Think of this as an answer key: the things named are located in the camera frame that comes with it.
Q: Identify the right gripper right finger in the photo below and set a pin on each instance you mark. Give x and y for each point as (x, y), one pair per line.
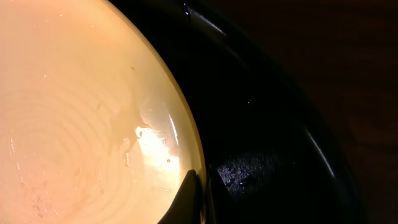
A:
(220, 205)

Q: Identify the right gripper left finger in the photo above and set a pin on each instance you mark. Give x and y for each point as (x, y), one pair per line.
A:
(186, 206)

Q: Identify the large round black tray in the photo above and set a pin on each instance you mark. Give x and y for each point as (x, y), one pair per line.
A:
(277, 158)

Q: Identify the yellow plate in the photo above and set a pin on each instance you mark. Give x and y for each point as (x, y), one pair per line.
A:
(94, 128)

